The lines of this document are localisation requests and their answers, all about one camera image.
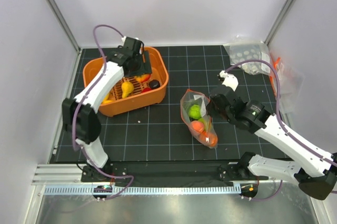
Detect orange toy persimmon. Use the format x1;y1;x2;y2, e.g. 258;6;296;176
134;74;151;83

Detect dark purple toy fruit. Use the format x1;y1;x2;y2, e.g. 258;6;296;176
148;79;161;90

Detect clear orange-zip bag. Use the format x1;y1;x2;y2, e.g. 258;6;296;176
180;89;218;149

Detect green toy lime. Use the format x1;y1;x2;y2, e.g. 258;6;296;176
189;104;202;120

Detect orange plastic basket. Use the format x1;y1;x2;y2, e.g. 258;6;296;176
98;47;169;117

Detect pink toy peach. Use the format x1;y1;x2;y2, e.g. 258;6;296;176
191;120;205;134

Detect green toy apple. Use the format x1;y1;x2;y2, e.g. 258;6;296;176
198;118;209;128

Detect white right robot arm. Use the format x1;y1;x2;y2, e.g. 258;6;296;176
206;85;336;200

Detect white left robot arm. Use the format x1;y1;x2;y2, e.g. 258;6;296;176
62;37;152;182

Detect bag of white pieces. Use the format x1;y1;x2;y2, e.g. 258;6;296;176
223;36;272;76

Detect spare clear orange-zip bags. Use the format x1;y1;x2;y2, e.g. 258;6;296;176
270;52;305;114

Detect yellow toy pear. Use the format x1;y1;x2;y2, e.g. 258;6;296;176
121;81;134;98

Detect red toy tomato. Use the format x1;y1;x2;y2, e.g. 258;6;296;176
142;88;151;93

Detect yellow toy mango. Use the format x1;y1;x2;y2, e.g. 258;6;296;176
102;92;113;104

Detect black grid cutting mat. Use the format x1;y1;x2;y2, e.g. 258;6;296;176
49;45;288;163

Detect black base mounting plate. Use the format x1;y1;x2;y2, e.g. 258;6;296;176
81;159;269;188

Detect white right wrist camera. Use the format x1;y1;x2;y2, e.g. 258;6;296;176
217;70;239;91

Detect white slotted cable duct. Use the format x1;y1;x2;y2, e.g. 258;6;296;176
44;184;241;196

